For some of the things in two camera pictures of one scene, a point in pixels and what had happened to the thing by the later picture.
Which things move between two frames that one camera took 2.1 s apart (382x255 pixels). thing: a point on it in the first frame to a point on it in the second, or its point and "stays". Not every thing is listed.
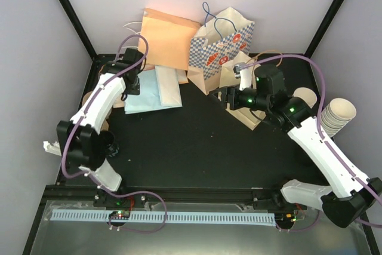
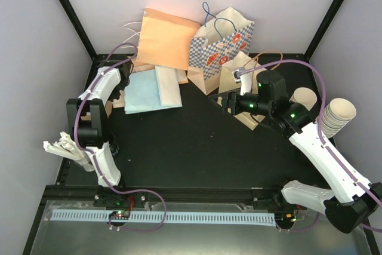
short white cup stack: [306, 94] stays
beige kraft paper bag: [249, 74] stays
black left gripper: [133, 91] to [116, 96]
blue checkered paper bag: [221, 37] stays
